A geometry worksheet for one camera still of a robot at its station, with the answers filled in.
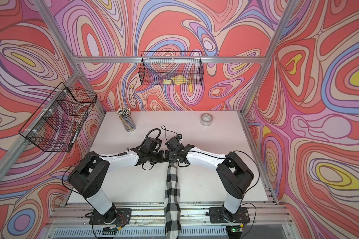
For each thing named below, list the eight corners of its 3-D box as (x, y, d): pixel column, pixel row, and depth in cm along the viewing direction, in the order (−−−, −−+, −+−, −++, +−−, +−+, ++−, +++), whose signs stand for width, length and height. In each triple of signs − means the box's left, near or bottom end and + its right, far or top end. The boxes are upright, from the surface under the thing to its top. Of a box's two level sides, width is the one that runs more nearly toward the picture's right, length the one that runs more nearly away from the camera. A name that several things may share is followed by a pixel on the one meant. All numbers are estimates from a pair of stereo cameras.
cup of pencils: (124, 131, 110) (116, 113, 96) (126, 125, 115) (119, 106, 100) (134, 131, 110) (127, 113, 96) (136, 125, 115) (129, 106, 100)
